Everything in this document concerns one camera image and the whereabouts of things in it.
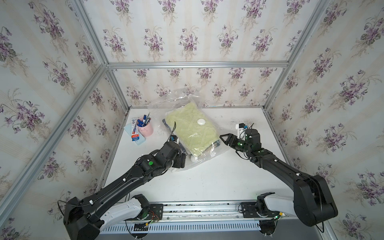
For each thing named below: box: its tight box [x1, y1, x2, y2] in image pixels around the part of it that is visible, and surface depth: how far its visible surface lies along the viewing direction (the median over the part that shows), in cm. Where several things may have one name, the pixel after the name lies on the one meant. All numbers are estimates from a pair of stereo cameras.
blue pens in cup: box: [137, 112, 152, 127], surface depth 100 cm
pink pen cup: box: [137, 121, 154, 137], surface depth 99 cm
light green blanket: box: [166, 102, 220, 156], surface depth 92 cm
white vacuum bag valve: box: [197, 118, 206, 126], surface depth 97 cm
